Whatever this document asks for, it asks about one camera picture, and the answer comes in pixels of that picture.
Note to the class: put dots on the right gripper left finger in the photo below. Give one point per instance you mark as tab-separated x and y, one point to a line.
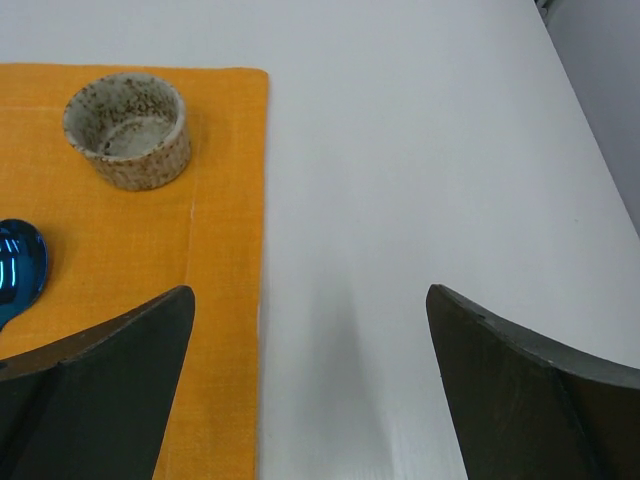
95	404

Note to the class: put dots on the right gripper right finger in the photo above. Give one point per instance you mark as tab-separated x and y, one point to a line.
525	406

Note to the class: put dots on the orange Mickey Mouse placemat cloth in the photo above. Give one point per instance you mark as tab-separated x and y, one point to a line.
112	250

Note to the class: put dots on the blue metallic spoon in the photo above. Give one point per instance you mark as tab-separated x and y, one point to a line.
24	267

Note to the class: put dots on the small speckled grey cup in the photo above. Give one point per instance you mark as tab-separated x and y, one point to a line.
132	128

